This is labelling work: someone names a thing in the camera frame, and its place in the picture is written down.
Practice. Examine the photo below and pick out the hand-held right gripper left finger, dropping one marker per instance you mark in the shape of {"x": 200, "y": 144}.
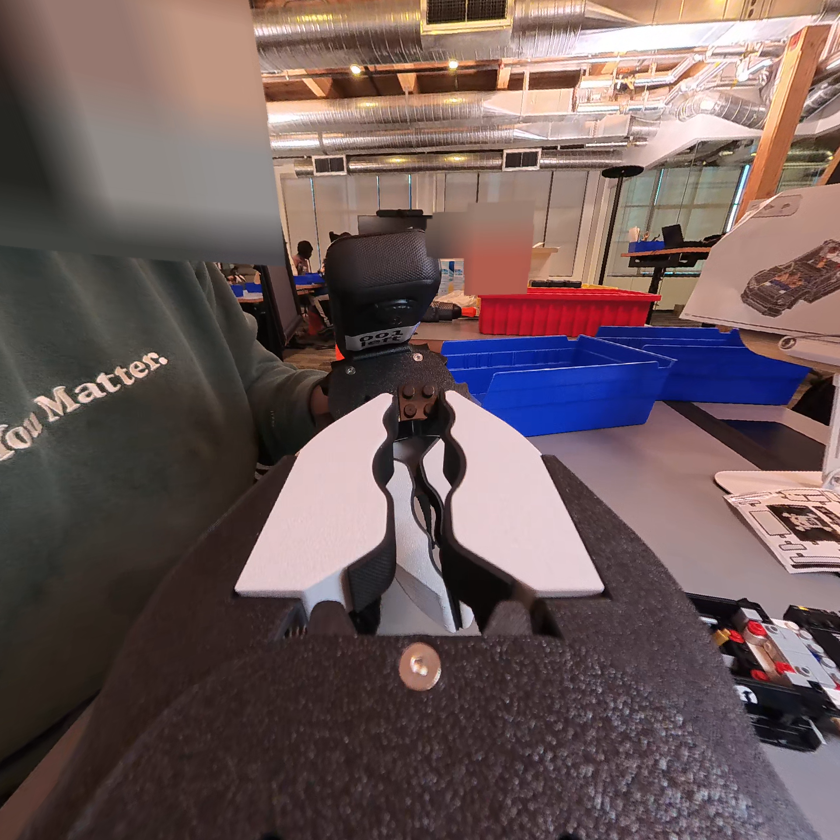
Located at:
{"x": 315, "y": 512}

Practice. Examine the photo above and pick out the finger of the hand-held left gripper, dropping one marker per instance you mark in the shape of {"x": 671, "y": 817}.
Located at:
{"x": 410, "y": 577}
{"x": 434, "y": 499}

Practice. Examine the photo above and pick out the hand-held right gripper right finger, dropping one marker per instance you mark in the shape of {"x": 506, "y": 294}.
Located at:
{"x": 518, "y": 518}

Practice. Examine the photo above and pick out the black lego wheel arch piece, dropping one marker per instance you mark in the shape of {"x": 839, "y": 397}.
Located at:
{"x": 418, "y": 400}

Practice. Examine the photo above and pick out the lego car model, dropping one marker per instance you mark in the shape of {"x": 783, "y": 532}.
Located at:
{"x": 781, "y": 663}

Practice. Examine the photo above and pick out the person's left forearm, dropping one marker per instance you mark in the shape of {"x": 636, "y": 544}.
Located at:
{"x": 289, "y": 400}

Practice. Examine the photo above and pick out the lego sticker sheet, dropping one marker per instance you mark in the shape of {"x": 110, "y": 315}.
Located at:
{"x": 794, "y": 525}

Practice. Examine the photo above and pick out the lego instruction booklet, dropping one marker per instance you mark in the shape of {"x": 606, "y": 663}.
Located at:
{"x": 768, "y": 262}

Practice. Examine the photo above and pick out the black standing board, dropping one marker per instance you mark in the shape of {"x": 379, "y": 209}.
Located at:
{"x": 281, "y": 302}

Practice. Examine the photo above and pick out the blue plastic bin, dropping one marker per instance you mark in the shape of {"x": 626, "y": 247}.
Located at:
{"x": 722, "y": 367}
{"x": 558, "y": 387}

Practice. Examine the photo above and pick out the red plastic bin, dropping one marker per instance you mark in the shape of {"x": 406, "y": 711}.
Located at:
{"x": 564, "y": 313}

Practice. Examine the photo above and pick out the person's green sweatshirt torso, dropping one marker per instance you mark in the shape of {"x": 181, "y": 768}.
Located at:
{"x": 118, "y": 492}

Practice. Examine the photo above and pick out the white booklet stand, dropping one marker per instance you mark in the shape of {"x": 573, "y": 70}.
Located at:
{"x": 754, "y": 478}

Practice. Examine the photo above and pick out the black floor lamp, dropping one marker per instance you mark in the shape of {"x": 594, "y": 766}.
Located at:
{"x": 620, "y": 197}

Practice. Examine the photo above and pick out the background desk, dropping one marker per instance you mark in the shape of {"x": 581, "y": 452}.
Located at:
{"x": 663, "y": 253}

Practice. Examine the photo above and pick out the wooden post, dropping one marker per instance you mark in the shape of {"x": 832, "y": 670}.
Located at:
{"x": 784, "y": 118}

